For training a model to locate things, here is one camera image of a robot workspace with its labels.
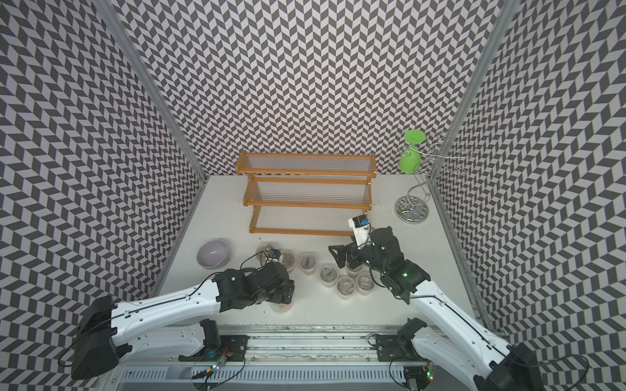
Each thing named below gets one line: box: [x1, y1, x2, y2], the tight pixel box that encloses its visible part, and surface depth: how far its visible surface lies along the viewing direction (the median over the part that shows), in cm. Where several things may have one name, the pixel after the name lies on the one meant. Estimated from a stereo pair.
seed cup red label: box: [299, 252, 318, 276], surface depth 87 cm
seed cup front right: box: [355, 272, 375, 296], surface depth 82 cm
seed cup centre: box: [319, 263, 339, 288], surface depth 84 cm
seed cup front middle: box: [336, 276, 357, 300], surface depth 82 cm
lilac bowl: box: [196, 238, 230, 270], surface depth 90 cm
